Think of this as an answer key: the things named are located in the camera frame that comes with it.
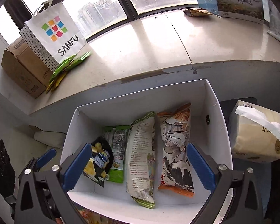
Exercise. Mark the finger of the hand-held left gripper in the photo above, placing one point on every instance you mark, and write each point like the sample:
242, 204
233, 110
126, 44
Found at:
46, 156

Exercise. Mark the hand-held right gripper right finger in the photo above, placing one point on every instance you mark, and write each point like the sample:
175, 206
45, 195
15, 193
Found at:
200, 168

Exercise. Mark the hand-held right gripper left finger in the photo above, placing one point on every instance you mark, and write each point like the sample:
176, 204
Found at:
77, 165

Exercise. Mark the black yellow snack packet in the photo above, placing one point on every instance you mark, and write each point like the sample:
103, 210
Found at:
100, 158

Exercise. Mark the white cardboard box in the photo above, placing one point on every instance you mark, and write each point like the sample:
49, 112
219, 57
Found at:
142, 100

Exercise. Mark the orange white snack packet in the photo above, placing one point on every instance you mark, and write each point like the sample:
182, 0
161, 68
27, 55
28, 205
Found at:
175, 149

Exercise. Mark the orange yellow snack packet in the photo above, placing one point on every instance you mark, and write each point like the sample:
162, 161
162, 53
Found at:
86, 214

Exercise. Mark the beige tissue pack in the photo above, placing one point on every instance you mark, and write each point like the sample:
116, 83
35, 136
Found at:
252, 135

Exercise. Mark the long white green snack packet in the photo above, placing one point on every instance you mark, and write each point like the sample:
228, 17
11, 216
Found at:
140, 158

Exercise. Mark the brown cardboard box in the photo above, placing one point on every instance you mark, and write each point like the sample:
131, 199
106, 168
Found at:
21, 67

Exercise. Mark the pile of green yellow packets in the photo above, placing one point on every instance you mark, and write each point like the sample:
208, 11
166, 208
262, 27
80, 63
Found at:
67, 65

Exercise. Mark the white paper shopping bag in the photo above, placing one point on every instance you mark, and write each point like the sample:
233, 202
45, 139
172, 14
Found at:
58, 32

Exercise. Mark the stone windowsill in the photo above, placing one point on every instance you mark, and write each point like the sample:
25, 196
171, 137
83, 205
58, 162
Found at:
142, 46

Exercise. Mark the white tube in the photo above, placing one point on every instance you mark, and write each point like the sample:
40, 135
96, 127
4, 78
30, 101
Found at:
277, 36

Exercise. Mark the torn brown wrapper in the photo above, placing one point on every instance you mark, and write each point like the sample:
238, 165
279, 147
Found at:
196, 12

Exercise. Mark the white pouch bottle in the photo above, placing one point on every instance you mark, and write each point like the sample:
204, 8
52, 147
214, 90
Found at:
278, 19

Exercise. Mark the landscape printed box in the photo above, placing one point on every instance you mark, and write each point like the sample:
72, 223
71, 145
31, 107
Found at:
238, 4

